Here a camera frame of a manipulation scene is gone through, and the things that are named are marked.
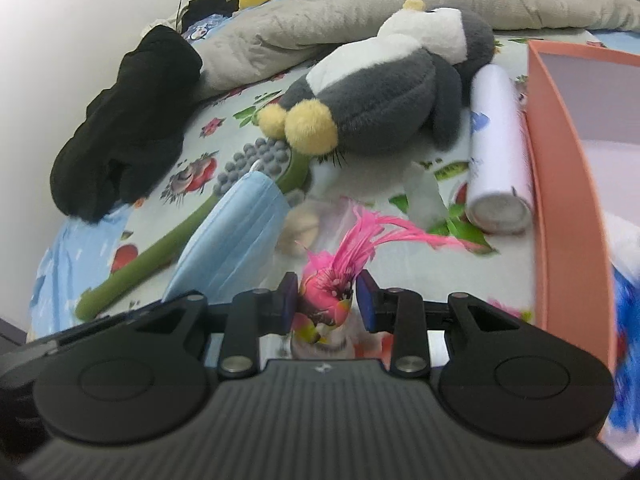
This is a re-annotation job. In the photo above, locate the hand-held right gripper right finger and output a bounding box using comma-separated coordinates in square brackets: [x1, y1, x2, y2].
[356, 269, 524, 380]

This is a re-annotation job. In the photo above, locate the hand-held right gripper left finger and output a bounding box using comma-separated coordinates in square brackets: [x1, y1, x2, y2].
[131, 271, 300, 380]

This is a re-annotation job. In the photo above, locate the pink feathered bird toy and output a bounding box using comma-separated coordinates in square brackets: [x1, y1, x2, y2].
[292, 200, 473, 346]

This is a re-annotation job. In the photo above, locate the orange box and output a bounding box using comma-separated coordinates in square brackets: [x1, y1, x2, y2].
[527, 39, 640, 443]

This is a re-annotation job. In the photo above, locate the blue plastic bag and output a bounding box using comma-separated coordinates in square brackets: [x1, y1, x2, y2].
[600, 209, 640, 435]

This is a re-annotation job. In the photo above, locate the blue face mask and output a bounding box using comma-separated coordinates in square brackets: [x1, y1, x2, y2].
[162, 169, 292, 302]

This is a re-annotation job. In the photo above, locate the clear plastic wrapper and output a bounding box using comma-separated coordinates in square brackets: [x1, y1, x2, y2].
[404, 160, 449, 229]

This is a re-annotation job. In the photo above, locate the floral bed sheet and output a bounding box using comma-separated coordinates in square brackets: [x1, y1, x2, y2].
[27, 30, 542, 343]

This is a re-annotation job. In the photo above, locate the green foam stick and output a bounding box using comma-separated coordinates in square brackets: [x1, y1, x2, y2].
[75, 149, 312, 320]

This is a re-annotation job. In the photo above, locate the grey penguin plush toy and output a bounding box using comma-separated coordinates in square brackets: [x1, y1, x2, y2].
[257, 0, 497, 169]

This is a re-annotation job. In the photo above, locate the white spray can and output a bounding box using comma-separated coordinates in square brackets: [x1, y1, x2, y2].
[465, 64, 536, 236]

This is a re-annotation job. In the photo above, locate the black garment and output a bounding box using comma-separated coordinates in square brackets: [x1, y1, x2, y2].
[50, 24, 204, 224]

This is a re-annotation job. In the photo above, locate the dark printed cloth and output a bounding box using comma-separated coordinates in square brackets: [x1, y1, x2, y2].
[179, 0, 240, 32]

